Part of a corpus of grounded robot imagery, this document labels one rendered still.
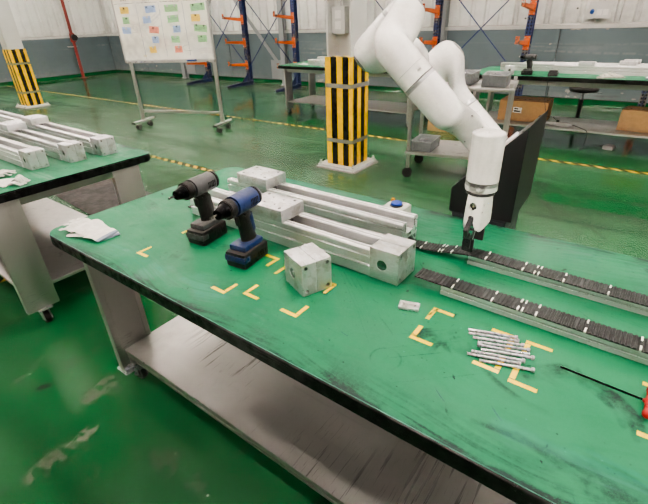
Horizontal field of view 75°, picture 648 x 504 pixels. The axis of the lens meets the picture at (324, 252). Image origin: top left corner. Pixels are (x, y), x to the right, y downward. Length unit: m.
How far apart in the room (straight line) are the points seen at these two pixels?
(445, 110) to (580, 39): 7.58
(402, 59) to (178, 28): 5.86
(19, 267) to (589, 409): 2.45
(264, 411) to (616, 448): 1.08
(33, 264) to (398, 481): 2.05
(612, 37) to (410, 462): 7.84
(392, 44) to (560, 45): 7.64
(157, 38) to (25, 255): 4.94
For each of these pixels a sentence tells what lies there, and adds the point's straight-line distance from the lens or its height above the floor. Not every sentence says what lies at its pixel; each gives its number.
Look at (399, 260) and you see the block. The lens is 1.14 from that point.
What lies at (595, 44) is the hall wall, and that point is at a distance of 8.66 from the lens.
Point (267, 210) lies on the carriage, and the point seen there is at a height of 0.89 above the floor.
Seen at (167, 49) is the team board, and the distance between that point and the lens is 7.00.
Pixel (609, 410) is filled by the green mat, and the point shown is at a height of 0.78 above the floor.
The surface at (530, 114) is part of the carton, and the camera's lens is 6.05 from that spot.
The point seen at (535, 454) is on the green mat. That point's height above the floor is 0.78.
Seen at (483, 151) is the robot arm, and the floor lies 1.12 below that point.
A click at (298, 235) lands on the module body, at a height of 0.84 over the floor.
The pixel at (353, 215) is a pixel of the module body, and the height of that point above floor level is 0.85.
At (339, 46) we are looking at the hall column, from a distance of 4.64.
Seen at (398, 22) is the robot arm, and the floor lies 1.41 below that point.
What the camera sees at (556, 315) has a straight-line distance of 1.11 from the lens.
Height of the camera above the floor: 1.42
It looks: 29 degrees down
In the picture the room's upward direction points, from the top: 2 degrees counter-clockwise
